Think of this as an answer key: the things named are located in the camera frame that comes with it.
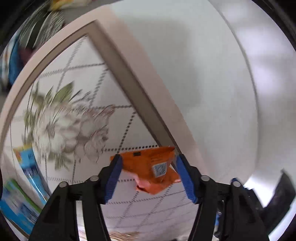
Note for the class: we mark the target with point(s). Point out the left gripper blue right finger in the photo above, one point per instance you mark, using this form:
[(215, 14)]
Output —
[(191, 179)]

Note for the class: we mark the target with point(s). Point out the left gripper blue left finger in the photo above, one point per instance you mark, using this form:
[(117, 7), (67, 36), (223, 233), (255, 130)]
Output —
[(109, 178)]

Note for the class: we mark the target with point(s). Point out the orange snack packet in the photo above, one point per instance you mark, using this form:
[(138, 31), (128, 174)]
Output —
[(151, 168)]

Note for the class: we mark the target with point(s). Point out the blue tube snack packet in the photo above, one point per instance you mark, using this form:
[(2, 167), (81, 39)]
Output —
[(27, 161)]

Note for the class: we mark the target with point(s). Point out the open cardboard box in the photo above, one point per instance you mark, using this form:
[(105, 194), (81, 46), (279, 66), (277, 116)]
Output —
[(18, 207)]

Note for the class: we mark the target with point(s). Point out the plaid blanket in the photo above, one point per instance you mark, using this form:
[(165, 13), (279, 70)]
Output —
[(11, 63)]

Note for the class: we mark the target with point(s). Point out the zebra pattern bag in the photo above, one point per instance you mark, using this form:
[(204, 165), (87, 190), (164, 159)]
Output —
[(39, 28)]

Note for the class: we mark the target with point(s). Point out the yellow snack bag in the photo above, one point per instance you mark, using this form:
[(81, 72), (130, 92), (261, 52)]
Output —
[(56, 5)]

